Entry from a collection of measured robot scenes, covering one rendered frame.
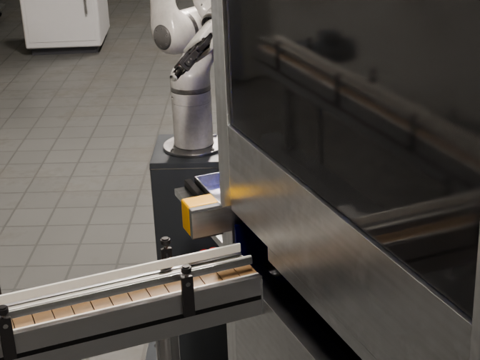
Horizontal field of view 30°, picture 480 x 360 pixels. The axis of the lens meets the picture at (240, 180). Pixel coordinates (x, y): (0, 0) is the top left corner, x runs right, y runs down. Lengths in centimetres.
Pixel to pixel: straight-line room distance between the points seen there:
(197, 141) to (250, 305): 92
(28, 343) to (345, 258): 64
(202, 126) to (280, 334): 100
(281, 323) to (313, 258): 26
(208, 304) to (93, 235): 241
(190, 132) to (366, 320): 134
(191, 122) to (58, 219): 185
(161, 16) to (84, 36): 472
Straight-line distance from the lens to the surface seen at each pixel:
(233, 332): 213
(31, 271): 397
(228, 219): 196
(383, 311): 140
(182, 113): 266
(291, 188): 162
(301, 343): 174
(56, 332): 176
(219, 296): 184
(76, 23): 726
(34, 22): 732
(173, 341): 190
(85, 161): 509
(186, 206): 195
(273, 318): 184
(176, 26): 255
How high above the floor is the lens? 184
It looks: 23 degrees down
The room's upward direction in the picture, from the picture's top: 2 degrees counter-clockwise
